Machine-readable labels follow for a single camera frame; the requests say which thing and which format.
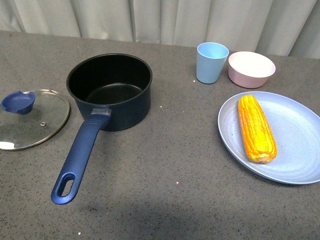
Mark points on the yellow corn cob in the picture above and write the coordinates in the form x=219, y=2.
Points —
x=259, y=142

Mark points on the glass lid with blue knob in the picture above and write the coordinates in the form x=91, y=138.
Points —
x=30, y=118

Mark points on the dark blue saucepan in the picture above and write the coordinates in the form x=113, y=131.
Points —
x=113, y=93

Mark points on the light blue cup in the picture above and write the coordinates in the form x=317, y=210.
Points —
x=210, y=60

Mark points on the pink bowl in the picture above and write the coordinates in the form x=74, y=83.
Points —
x=249, y=70

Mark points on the light blue plate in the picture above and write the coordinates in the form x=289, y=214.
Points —
x=296, y=130

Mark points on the grey curtain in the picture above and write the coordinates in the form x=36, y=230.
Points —
x=272, y=27

